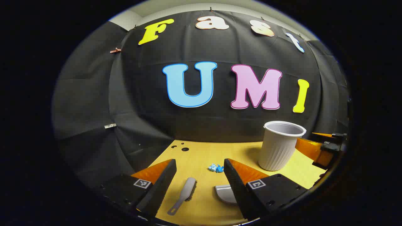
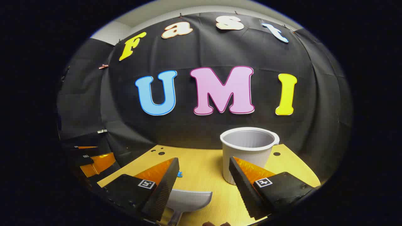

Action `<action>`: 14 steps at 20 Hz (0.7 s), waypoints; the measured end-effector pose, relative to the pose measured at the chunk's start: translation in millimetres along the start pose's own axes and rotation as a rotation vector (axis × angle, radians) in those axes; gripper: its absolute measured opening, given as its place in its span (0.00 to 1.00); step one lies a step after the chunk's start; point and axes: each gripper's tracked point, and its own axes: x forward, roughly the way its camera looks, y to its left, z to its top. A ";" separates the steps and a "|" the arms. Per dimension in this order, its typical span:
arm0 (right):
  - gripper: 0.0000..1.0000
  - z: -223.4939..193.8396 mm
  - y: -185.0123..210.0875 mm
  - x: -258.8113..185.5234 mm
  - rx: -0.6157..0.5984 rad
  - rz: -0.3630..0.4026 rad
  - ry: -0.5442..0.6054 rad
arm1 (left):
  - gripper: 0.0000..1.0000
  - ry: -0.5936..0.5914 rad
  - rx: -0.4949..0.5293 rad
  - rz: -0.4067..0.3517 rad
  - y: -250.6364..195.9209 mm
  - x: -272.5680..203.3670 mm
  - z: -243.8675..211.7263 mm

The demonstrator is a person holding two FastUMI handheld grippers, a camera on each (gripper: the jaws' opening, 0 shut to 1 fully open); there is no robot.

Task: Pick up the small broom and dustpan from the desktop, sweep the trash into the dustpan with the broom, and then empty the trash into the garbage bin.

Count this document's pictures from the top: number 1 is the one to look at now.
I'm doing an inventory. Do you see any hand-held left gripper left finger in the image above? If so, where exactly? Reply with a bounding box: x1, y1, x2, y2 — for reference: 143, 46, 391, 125
94, 159, 177, 220

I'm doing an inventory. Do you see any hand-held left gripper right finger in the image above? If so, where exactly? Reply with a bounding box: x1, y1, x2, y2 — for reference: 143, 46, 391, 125
223, 158, 309, 222

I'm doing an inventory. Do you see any grey dustpan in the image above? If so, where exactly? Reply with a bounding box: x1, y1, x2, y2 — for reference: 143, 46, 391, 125
215, 185, 238, 204

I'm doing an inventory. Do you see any small grey broom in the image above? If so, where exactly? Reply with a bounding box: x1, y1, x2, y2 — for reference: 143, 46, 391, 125
167, 177, 197, 216

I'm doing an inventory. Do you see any white ribbed garbage bin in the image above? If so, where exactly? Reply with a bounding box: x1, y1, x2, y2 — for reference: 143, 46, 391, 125
258, 121, 307, 171

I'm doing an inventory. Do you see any wooden desktop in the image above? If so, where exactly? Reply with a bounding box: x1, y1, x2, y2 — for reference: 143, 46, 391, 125
148, 140, 327, 226

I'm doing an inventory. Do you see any black backdrop cloth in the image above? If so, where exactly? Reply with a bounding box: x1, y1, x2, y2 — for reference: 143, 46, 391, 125
52, 9, 350, 189

